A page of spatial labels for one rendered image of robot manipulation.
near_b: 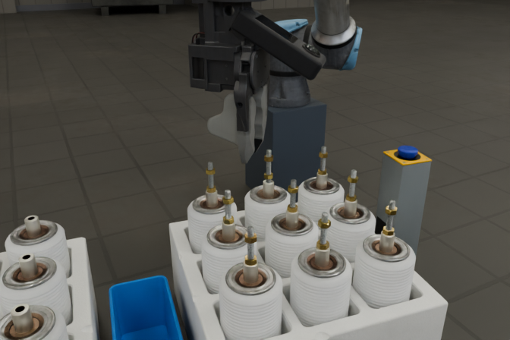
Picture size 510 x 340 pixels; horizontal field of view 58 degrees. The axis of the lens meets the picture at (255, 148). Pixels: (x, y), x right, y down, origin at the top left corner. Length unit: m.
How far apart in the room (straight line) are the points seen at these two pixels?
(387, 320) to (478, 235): 0.67
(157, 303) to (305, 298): 0.35
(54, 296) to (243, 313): 0.29
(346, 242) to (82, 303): 0.46
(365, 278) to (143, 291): 0.43
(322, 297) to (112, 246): 0.69
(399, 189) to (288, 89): 0.48
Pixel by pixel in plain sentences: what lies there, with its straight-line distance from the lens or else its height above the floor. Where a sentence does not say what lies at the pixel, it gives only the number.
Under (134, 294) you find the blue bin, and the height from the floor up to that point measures 0.09.
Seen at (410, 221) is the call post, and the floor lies 0.17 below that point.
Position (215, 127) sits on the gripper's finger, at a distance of 0.58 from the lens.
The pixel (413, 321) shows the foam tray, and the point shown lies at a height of 0.16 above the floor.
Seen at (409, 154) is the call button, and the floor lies 0.33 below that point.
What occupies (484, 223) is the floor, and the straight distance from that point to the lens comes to 1.47.
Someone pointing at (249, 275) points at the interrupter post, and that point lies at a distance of 0.70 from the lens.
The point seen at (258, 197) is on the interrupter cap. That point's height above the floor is 0.25.
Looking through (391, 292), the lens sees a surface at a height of 0.20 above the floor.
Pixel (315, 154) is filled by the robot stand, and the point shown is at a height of 0.15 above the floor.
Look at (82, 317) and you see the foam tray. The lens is 0.81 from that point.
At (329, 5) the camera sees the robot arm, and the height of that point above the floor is 0.59.
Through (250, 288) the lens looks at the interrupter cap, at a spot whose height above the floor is 0.25.
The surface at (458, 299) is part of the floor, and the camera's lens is 1.16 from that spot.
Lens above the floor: 0.70
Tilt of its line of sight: 23 degrees down
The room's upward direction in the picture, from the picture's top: straight up
